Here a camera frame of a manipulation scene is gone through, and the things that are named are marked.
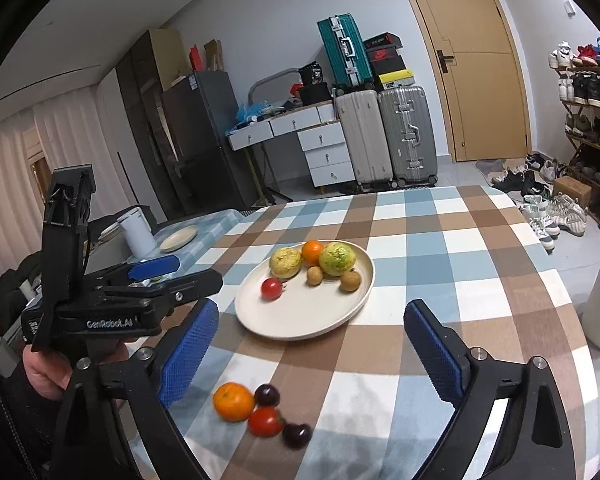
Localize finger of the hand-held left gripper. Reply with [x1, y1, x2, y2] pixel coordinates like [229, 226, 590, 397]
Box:
[102, 268, 224, 312]
[87, 255, 181, 287]

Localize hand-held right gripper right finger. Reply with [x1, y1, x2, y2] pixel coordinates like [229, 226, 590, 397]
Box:
[403, 299, 578, 480]

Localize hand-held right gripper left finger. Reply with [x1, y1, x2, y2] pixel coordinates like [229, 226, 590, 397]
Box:
[50, 297, 221, 480]

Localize orange tangerine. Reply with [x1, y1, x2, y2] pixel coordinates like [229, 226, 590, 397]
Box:
[213, 382, 256, 422]
[301, 241, 326, 267]

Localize dark purple plum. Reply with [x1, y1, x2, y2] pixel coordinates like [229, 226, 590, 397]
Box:
[282, 423, 313, 447]
[255, 384, 281, 407]

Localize yellow guava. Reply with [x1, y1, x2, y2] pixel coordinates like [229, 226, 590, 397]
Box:
[270, 246, 303, 279]

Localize large cream plate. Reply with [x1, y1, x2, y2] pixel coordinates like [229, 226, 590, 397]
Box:
[234, 241, 376, 342]

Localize green-yellow guava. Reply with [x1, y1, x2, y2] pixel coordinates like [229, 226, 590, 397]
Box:
[319, 242, 357, 277]

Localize person's left forearm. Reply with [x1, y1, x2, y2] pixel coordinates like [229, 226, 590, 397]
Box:
[0, 340, 76, 480]

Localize person's left hand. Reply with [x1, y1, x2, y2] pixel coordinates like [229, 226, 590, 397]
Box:
[22, 341, 131, 402]

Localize small cream plate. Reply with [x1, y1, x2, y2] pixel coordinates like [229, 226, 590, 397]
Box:
[159, 225, 199, 253]

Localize white kettle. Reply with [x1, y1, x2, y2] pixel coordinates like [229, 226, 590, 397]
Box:
[117, 208, 157, 256]

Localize white curtain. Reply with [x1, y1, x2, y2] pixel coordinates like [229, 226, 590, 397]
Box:
[0, 67, 176, 281]

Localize black tripod stand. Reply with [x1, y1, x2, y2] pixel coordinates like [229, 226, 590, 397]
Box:
[250, 142, 293, 208]

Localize grey refrigerator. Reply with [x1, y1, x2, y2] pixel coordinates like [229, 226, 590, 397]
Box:
[161, 71, 261, 213]

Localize dark wardrobe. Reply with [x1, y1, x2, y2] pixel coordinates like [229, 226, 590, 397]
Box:
[116, 29, 191, 221]

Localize blue plastic bag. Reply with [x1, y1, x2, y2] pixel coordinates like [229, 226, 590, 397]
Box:
[235, 101, 271, 128]

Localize white curved desk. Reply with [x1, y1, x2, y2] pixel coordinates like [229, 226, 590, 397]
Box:
[227, 101, 338, 152]

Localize white drawer cabinet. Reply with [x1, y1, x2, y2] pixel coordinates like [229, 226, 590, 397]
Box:
[297, 121, 356, 188]

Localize pile of loose shoes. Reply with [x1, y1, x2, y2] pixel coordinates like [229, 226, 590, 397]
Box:
[490, 152, 588, 253]

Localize grey doormat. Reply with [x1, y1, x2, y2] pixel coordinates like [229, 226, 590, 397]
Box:
[475, 158, 526, 181]

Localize large cardboard carton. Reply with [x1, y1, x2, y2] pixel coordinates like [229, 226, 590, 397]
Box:
[147, 29, 193, 92]

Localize small cardboard box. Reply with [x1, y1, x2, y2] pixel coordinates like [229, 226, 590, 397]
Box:
[552, 176, 593, 210]

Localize brown flat cardboard box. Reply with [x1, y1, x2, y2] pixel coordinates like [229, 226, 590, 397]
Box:
[203, 39, 226, 73]

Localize silver suitcase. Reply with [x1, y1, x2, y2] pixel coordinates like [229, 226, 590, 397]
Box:
[377, 85, 440, 188]

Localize beige suitcase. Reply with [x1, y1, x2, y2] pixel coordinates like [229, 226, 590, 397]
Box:
[334, 89, 395, 192]

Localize black storage box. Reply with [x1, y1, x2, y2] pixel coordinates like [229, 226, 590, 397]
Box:
[298, 85, 332, 107]

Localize black printed bag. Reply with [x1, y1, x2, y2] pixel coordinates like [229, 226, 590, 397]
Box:
[298, 62, 326, 88]

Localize wooden shoe rack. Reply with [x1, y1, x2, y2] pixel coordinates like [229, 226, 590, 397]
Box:
[555, 62, 600, 231]

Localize tan wooden door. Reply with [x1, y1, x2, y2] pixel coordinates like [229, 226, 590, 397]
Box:
[390, 0, 531, 163]

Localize yellow and black shoebox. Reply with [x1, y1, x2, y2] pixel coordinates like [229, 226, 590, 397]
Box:
[377, 70, 415, 92]

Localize teal suitcase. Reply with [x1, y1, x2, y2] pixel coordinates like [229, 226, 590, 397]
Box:
[316, 13, 376, 88]

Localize plain black shoebox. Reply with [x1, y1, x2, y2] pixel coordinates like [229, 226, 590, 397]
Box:
[372, 57, 407, 76]

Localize red and black shoebox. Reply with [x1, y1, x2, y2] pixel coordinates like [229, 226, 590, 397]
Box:
[367, 45, 403, 63]

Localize rows of assorted sneakers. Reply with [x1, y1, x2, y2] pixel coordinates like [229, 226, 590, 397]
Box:
[547, 37, 600, 228]

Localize grey arched frame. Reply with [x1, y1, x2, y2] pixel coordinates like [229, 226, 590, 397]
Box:
[248, 67, 301, 107]

